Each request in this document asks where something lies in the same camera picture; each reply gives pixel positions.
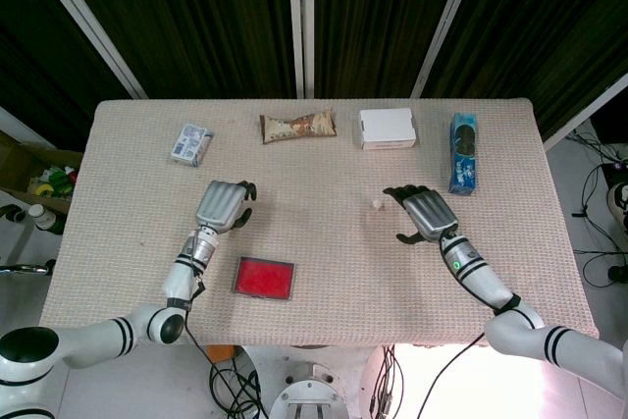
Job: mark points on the white capped dark bottle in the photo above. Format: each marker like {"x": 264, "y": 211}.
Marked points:
{"x": 45, "y": 219}

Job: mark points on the blue white tissue pack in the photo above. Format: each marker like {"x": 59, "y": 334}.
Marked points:
{"x": 192, "y": 144}

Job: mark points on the white cardboard box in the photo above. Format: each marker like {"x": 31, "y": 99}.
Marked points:
{"x": 387, "y": 128}

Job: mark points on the white partition frame post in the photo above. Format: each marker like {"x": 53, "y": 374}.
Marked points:
{"x": 300, "y": 21}
{"x": 444, "y": 21}
{"x": 584, "y": 112}
{"x": 83, "y": 21}

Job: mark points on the orange block under table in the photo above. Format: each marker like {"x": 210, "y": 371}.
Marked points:
{"x": 221, "y": 353}

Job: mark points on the blue cookie package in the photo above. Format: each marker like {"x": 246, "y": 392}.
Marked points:
{"x": 463, "y": 154}

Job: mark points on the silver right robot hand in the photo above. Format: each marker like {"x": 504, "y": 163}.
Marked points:
{"x": 432, "y": 215}

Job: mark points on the beige woven tablecloth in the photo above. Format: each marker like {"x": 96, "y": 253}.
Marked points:
{"x": 319, "y": 281}

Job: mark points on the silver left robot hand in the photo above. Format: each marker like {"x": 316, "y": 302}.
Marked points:
{"x": 221, "y": 203}

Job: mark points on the brown snack wrapper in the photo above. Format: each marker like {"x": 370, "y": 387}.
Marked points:
{"x": 299, "y": 127}

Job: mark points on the white black round device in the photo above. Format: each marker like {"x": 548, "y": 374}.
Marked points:
{"x": 619, "y": 205}

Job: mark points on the small dark bottle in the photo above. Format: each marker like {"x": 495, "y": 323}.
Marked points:
{"x": 12, "y": 214}

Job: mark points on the chrome metal bar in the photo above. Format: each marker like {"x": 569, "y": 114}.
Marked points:
{"x": 24, "y": 269}

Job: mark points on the brown cardboard storage box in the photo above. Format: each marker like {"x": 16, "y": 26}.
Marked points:
{"x": 19, "y": 164}

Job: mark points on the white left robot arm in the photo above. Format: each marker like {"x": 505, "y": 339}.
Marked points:
{"x": 113, "y": 335}

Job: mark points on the yellow tape roll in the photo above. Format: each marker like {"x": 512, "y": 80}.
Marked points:
{"x": 45, "y": 189}

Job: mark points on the red rectangular tray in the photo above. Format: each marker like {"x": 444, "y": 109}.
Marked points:
{"x": 265, "y": 278}

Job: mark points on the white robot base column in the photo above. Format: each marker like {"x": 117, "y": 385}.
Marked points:
{"x": 311, "y": 392}

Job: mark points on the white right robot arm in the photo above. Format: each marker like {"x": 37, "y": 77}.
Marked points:
{"x": 520, "y": 326}

